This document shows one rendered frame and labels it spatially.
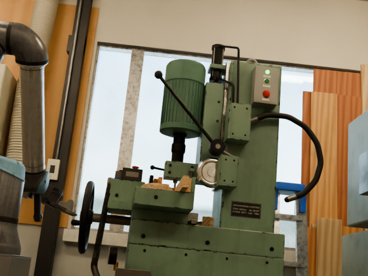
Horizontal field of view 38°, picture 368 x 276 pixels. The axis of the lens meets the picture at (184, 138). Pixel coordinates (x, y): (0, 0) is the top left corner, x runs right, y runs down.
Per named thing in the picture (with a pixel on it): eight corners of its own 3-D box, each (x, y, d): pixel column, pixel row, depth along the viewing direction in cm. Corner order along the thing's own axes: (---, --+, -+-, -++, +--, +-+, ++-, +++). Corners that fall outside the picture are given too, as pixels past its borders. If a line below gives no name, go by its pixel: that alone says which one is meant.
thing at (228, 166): (214, 188, 213) (217, 159, 216) (232, 190, 214) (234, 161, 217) (219, 184, 204) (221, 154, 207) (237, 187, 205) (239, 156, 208)
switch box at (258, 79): (249, 106, 224) (252, 70, 228) (273, 109, 225) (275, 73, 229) (253, 101, 218) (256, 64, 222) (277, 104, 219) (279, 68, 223)
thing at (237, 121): (223, 143, 218) (225, 108, 222) (245, 145, 219) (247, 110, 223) (227, 137, 210) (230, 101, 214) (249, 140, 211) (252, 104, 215)
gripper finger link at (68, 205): (81, 203, 225) (62, 194, 225) (75, 217, 223) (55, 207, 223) (82, 205, 228) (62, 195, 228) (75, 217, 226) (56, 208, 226)
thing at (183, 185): (167, 207, 234) (168, 198, 235) (172, 207, 234) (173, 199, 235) (182, 187, 181) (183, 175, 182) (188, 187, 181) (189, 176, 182)
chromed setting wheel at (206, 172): (194, 187, 212) (196, 156, 216) (225, 190, 214) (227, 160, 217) (195, 185, 210) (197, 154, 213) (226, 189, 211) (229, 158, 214)
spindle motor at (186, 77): (157, 137, 236) (164, 70, 244) (197, 142, 238) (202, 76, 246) (160, 126, 219) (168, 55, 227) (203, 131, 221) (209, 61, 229)
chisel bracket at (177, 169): (162, 183, 226) (164, 163, 228) (195, 187, 227) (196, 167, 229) (164, 180, 219) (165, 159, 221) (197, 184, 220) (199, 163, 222)
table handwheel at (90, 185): (84, 170, 208) (72, 244, 196) (136, 175, 210) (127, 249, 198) (86, 192, 234) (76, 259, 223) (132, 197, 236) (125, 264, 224)
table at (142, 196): (108, 218, 244) (110, 205, 245) (175, 225, 247) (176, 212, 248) (105, 200, 186) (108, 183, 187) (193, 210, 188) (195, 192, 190)
